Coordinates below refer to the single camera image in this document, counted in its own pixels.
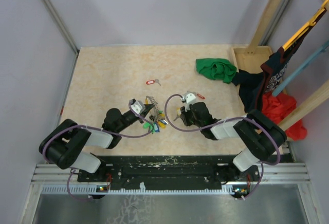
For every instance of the key with yellow tag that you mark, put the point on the key with yellow tag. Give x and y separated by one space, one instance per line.
178 113

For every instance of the wooden rack frame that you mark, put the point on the wooden rack frame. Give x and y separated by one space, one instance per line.
250 59

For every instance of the green cloth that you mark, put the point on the green cloth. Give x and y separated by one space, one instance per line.
216 69

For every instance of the key with red fob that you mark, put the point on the key with red fob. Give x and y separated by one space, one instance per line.
196 94

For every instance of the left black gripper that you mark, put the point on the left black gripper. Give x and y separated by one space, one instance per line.
148 107

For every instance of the dark navy shirt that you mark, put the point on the dark navy shirt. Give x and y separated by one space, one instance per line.
254 85

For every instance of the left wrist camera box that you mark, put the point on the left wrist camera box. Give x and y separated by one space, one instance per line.
136 106

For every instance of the red cloth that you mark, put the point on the red cloth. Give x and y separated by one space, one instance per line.
278 108

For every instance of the large keyring with tagged keys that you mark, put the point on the large keyring with tagged keys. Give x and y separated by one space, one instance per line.
157 117

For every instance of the yellow hanger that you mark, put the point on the yellow hanger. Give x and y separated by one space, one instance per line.
307 26

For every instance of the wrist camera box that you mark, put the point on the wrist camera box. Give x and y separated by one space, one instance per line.
189 99
136 106

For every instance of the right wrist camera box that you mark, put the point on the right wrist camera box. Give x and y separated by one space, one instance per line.
189 99

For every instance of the grey corner wall post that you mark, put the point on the grey corner wall post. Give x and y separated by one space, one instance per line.
60 25

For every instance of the key with red tag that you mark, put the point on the key with red tag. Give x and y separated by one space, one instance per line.
155 81

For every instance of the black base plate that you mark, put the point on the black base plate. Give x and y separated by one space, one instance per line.
168 172

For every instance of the light blue hanger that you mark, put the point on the light blue hanger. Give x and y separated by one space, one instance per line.
303 66

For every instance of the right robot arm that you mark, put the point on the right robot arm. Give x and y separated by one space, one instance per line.
262 137

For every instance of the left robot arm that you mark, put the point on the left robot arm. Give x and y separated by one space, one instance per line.
64 146

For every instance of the aluminium rail frame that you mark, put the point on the aluminium rail frame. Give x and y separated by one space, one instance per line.
283 194

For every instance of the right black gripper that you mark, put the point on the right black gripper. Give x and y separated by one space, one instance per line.
184 115

